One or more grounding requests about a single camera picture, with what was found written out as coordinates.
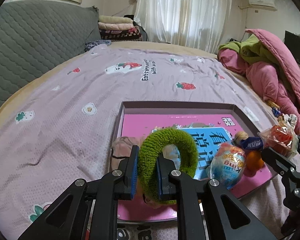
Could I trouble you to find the white air conditioner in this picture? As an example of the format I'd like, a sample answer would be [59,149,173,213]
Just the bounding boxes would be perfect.
[248,0,275,12]

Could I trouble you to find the pink quilt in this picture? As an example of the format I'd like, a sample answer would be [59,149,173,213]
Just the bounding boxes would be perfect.
[217,29,300,138]

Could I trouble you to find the blue white egg toy packet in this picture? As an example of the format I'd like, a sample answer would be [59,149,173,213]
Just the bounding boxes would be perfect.
[209,142,247,190]

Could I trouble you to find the blue patterned cloth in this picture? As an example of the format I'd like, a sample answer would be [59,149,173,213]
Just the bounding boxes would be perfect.
[84,39,112,53]

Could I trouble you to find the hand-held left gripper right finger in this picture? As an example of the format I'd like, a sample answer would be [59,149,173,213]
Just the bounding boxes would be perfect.
[156,154,278,240]

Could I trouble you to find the green fuzzy scrunchie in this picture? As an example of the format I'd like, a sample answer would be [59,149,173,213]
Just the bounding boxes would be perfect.
[137,127,198,204]

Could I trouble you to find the clear packet with red toy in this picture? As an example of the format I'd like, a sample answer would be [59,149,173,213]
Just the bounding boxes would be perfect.
[257,125,299,159]

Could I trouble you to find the white sheer curtain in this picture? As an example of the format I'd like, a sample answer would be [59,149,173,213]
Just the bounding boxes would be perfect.
[134,0,233,53]

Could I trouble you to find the blue snack packet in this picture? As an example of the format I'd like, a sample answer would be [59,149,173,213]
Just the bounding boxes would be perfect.
[241,136,263,152]

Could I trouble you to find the pink folded blanket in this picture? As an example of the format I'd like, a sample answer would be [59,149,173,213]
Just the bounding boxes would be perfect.
[99,22,134,31]

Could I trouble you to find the cream folded blanket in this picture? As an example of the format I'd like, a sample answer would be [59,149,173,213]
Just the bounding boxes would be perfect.
[99,15,133,25]

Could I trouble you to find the white floral scrunchie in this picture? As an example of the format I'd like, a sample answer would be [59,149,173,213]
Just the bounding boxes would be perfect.
[277,114,298,128]

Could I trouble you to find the pink and blue book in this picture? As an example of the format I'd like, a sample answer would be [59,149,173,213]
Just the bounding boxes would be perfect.
[117,114,273,222]

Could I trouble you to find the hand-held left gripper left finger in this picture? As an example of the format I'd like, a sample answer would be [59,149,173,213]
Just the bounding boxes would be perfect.
[17,145,140,240]

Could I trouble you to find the black cloth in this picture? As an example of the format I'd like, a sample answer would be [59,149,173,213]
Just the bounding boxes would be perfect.
[124,14,148,42]

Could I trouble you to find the large tangerine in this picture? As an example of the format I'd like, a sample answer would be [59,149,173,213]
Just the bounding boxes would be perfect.
[247,151,264,171]

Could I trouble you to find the strawberry print pink blanket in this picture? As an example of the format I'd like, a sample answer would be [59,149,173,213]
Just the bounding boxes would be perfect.
[0,47,290,240]

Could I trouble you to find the dark patterned folded blanket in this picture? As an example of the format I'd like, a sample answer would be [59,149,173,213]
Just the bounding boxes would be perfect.
[100,27,143,42]

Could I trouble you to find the beige mesh drawstring pouch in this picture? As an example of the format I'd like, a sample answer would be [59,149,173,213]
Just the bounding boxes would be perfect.
[111,136,182,210]

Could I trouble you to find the walnut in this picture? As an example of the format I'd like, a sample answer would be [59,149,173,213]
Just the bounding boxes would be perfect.
[234,131,248,144]

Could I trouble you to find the grey quilted headboard cover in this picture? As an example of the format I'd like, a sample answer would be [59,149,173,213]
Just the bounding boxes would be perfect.
[0,0,102,119]

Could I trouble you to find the green fleece blanket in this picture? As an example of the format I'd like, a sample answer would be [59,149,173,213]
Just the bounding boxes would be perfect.
[219,34,290,90]

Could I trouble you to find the shallow grey cardboard box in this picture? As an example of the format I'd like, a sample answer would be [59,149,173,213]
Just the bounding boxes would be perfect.
[112,101,280,224]

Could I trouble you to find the black television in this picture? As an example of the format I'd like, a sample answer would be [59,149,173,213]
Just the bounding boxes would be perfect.
[284,30,300,69]

